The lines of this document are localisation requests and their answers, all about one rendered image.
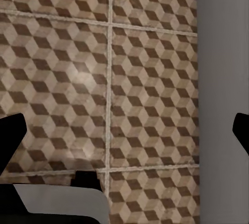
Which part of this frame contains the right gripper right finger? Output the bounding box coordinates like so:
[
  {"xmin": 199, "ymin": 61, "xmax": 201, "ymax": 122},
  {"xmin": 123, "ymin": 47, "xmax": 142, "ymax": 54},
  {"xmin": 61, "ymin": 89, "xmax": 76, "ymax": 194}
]
[{"xmin": 232, "ymin": 113, "xmax": 249, "ymax": 155}]

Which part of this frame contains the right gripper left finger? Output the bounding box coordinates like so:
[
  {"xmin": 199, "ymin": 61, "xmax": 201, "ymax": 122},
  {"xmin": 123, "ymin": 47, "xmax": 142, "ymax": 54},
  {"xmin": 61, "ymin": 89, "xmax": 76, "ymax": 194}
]
[{"xmin": 0, "ymin": 113, "xmax": 27, "ymax": 175}]

